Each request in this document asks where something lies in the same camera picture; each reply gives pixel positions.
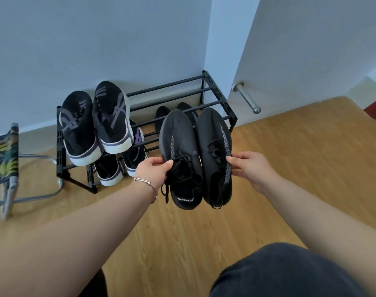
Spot person's left hand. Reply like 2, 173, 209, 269
134, 157, 175, 196

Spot person's right hand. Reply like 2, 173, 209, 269
226, 151, 280, 196

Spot black knit sneaker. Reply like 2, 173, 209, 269
159, 109, 204, 210
195, 107, 235, 209

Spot person's left forearm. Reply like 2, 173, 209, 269
0, 179, 158, 297

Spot person's right forearm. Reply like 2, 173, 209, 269
262, 179, 376, 297

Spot black sneaker with white sole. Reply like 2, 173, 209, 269
93, 153, 124, 187
122, 119, 148, 177
92, 80, 135, 154
58, 90, 104, 167

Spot plain black shoe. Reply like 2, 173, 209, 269
176, 102, 198, 125
155, 106, 172, 134

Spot black metal shoe rack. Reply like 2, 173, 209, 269
56, 70, 239, 194

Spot dark grey shorts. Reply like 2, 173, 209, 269
82, 242, 367, 297

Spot white door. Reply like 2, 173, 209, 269
226, 0, 376, 128

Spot leaf print folding chair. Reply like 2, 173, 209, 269
0, 122, 64, 221

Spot thin rose gold bracelet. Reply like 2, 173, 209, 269
134, 177, 158, 205

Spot silver door handle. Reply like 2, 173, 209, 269
231, 81, 262, 115

